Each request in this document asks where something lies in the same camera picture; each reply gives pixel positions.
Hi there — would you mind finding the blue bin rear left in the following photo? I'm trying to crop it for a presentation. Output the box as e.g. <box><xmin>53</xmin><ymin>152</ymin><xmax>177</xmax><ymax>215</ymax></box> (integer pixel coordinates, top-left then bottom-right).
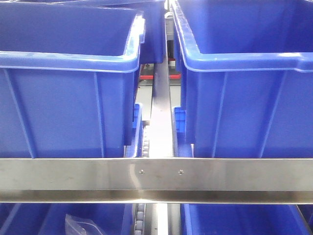
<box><xmin>14</xmin><ymin>0</ymin><xmax>167</xmax><ymax>64</ymax></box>

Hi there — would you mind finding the blue bin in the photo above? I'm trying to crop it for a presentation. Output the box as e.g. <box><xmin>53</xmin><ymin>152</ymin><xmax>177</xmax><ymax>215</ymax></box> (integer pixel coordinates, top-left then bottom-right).
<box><xmin>0</xmin><ymin>2</ymin><xmax>145</xmax><ymax>159</ymax></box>
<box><xmin>180</xmin><ymin>204</ymin><xmax>312</xmax><ymax>235</ymax></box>
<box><xmin>14</xmin><ymin>0</ymin><xmax>167</xmax><ymax>64</ymax></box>
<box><xmin>0</xmin><ymin>203</ymin><xmax>134</xmax><ymax>235</ymax></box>
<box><xmin>171</xmin><ymin>0</ymin><xmax>313</xmax><ymax>158</ymax></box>

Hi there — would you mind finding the blue bin upper left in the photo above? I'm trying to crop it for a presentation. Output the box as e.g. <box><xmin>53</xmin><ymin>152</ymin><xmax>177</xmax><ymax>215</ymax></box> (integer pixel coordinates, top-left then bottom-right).
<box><xmin>0</xmin><ymin>2</ymin><xmax>145</xmax><ymax>159</ymax></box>

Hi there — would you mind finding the blue bin upper right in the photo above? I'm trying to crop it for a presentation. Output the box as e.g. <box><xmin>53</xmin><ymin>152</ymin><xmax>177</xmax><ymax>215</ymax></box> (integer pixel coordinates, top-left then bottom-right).
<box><xmin>171</xmin><ymin>0</ymin><xmax>313</xmax><ymax>158</ymax></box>

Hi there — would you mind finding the blue bin lower right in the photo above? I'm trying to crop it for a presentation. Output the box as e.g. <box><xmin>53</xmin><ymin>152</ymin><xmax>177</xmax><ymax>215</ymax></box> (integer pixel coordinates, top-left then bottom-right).
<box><xmin>180</xmin><ymin>204</ymin><xmax>312</xmax><ymax>235</ymax></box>

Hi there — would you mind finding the clear plastic bag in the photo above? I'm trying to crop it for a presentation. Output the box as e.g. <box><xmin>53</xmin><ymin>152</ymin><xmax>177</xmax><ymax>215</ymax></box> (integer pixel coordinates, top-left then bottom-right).
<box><xmin>65</xmin><ymin>214</ymin><xmax>106</xmax><ymax>235</ymax></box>

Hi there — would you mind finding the blue bin lower left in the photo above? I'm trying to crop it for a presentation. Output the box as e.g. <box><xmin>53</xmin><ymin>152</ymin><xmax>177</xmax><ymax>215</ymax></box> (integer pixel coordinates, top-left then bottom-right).
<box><xmin>0</xmin><ymin>203</ymin><xmax>134</xmax><ymax>235</ymax></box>

